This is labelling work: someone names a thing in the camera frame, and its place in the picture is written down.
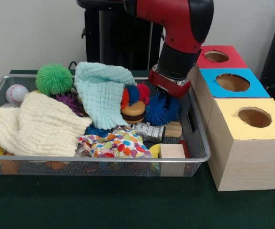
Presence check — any black cable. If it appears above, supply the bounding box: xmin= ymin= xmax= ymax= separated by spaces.
xmin=68 ymin=61 xmax=81 ymax=71

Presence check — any blue spiky rubber ball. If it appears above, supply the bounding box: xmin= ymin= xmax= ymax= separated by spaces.
xmin=144 ymin=92 xmax=180 ymax=126

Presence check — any toy hamburger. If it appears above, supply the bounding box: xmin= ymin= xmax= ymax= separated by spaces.
xmin=120 ymin=100 xmax=145 ymax=124

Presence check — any cream waffle cloth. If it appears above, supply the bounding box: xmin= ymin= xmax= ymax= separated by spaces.
xmin=0 ymin=92 xmax=92 ymax=157

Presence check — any red blue orange pompom ball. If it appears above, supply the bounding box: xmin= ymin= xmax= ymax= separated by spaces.
xmin=120 ymin=82 xmax=151 ymax=107

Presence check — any white cloth with colourful dots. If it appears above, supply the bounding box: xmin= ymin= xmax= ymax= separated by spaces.
xmin=76 ymin=130 xmax=153 ymax=158

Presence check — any rounded wooden block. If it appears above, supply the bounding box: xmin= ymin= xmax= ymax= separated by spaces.
xmin=163 ymin=121 xmax=183 ymax=138

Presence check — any green spiky rubber ball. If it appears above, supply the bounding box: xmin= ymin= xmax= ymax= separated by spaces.
xmin=35 ymin=62 xmax=73 ymax=95

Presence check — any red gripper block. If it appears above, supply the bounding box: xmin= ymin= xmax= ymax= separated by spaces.
xmin=148 ymin=70 xmax=192 ymax=108

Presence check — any shallow wire mesh bin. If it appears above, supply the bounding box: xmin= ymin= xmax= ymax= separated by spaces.
xmin=0 ymin=73 xmax=211 ymax=177

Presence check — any mint green waffle cloth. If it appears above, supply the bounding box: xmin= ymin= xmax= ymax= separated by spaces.
xmin=72 ymin=62 xmax=137 ymax=131

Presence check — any wooden box with three holes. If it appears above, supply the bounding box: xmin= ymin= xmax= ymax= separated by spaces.
xmin=187 ymin=45 xmax=275 ymax=192

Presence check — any white baseball with red stitches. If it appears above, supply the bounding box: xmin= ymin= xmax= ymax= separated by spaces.
xmin=5 ymin=84 xmax=30 ymax=107

